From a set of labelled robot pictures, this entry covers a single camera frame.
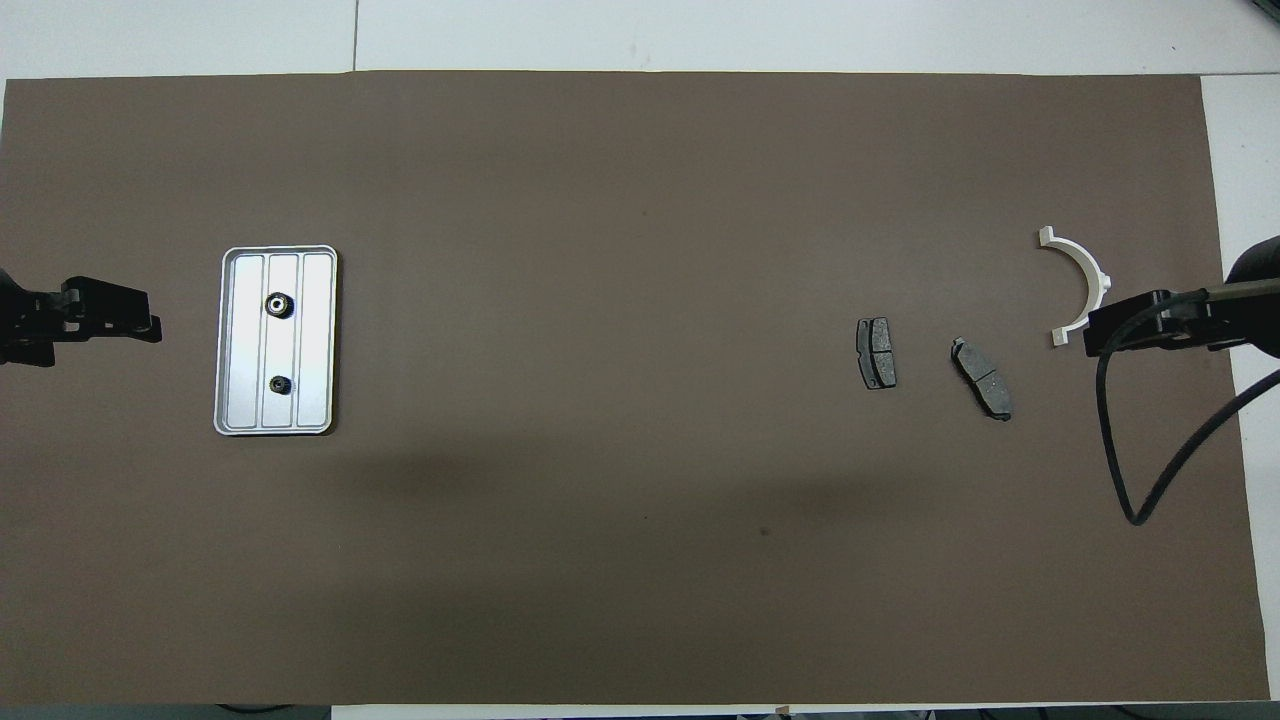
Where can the small black bearing gear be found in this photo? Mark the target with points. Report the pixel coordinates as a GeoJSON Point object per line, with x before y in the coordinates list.
{"type": "Point", "coordinates": [281, 384]}

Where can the silver metal tray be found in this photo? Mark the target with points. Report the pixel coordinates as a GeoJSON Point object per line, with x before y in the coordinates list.
{"type": "Point", "coordinates": [305, 340]}

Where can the dark rectangular brake pad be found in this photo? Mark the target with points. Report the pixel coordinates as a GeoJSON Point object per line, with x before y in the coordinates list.
{"type": "Point", "coordinates": [876, 353]}

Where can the white curved plastic bracket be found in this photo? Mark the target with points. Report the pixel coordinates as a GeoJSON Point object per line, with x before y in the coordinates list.
{"type": "Point", "coordinates": [1098, 285]}

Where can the brown table mat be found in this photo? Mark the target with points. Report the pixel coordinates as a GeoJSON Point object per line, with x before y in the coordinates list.
{"type": "Point", "coordinates": [650, 550]}

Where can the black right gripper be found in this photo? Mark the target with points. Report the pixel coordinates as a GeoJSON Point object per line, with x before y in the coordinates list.
{"type": "Point", "coordinates": [1220, 315]}

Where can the dark curved brake pad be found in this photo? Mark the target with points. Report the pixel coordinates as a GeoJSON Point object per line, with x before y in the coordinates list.
{"type": "Point", "coordinates": [981, 377]}

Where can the large black bearing gear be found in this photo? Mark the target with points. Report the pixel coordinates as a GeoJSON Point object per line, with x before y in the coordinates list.
{"type": "Point", "coordinates": [278, 304]}

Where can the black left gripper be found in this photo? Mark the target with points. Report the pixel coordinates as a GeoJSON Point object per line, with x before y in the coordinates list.
{"type": "Point", "coordinates": [30, 320]}

